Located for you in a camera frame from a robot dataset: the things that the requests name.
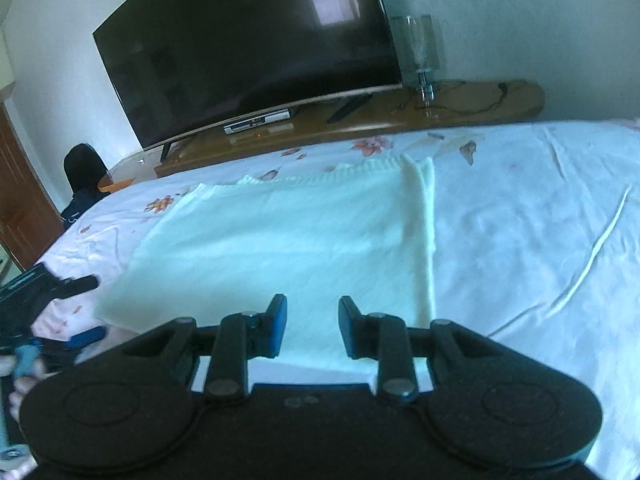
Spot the brown wooden door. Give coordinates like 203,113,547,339
0,105,65,272

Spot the clear glass vase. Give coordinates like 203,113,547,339
389,14,442,102

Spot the dark blue bag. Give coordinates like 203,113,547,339
59,191,103,232

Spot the wooden television cabinet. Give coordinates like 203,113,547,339
107,79,546,179

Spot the silver set-top box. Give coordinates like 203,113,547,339
223,108,293,135

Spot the white knitted sweater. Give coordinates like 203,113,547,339
92,155,437,377

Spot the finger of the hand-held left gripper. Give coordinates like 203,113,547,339
50,275,99,300
44,326,108,362

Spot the person's left hand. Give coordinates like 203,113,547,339
0,355,40,417

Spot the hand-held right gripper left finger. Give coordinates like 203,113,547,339
120,294,289,403

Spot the black backpack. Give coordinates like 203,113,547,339
63,143,109,202

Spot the black curved television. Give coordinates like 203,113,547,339
92,0,404,162

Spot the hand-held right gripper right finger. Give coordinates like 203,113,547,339
338,296,506,404

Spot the floral white bed sheet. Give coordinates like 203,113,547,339
0,119,640,480

